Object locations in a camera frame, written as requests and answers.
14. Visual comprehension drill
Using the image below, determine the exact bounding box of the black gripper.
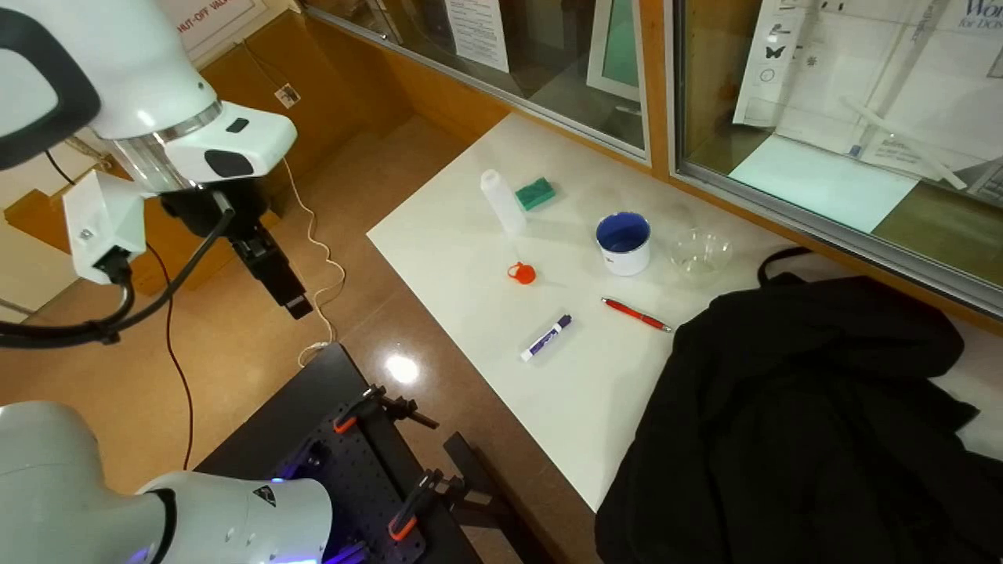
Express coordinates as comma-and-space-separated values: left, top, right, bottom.
159, 180, 313, 319

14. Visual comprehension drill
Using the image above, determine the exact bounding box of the black cloth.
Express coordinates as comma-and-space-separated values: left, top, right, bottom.
595, 255, 1003, 564

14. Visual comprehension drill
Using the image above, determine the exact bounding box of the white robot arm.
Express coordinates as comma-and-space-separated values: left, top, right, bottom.
0, 0, 332, 564

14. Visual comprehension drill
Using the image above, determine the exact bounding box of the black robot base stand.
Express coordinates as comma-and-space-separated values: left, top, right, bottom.
196, 342, 549, 564

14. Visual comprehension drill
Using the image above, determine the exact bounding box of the white plastic bottle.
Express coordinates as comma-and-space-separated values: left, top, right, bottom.
479, 170, 527, 235

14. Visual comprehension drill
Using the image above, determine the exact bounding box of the orange bottle cap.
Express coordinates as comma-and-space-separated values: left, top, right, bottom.
509, 263, 540, 284

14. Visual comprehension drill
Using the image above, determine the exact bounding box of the white paper notice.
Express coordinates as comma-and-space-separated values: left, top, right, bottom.
445, 0, 511, 71

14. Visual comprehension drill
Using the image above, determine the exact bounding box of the green sponge block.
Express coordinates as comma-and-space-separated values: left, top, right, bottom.
517, 180, 555, 209

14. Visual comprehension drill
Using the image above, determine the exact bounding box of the white marker blue label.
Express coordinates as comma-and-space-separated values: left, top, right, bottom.
520, 313, 575, 361

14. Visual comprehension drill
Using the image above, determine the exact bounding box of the blue and white cup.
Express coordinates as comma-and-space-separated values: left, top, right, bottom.
595, 209, 653, 276

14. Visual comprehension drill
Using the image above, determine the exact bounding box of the red pen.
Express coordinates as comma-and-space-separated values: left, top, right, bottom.
602, 298, 669, 333

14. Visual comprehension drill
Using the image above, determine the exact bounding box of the white framed green picture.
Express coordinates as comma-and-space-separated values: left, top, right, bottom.
588, 0, 641, 99

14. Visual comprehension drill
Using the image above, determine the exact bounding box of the clear plastic cup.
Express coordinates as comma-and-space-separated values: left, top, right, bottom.
674, 226, 732, 274

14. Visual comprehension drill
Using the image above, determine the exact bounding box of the light blue paper sheet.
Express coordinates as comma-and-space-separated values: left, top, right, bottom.
732, 135, 918, 231

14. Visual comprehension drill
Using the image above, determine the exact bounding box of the white poster behind glass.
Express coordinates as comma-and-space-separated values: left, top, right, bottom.
735, 0, 1003, 194

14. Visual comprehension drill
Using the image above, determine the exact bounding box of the thin black floor cable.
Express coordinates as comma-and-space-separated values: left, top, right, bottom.
42, 147, 201, 474

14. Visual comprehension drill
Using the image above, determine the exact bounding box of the white coiled floor cable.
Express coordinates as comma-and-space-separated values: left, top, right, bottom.
279, 156, 349, 369

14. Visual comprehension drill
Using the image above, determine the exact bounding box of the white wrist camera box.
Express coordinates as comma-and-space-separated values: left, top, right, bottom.
63, 170, 147, 284

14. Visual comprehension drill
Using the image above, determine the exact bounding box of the orange handled clamp upper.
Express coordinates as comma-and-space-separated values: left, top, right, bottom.
329, 385, 437, 435

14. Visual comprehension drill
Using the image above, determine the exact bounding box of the orange handled clamp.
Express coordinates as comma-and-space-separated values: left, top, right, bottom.
329, 385, 437, 435
385, 469, 468, 546

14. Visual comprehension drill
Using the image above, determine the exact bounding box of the orange handled clamp lower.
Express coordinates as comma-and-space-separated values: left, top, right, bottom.
385, 469, 468, 546

